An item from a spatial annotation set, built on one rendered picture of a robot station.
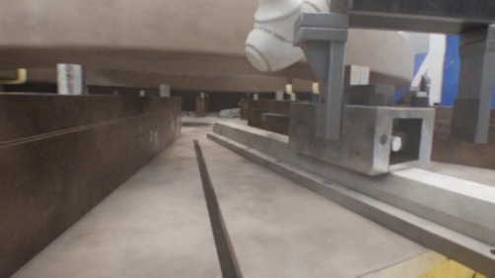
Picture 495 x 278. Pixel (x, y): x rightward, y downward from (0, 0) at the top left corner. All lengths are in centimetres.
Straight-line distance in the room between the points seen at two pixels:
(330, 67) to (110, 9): 90
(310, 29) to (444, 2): 11
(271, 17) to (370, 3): 31
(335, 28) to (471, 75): 14
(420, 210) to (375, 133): 26
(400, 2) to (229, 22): 80
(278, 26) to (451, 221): 68
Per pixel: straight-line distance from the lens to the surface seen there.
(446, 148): 204
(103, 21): 102
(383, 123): 85
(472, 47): 30
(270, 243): 71
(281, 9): 51
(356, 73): 108
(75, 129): 85
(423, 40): 685
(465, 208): 85
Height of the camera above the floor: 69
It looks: 6 degrees down
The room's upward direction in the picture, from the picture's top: 2 degrees clockwise
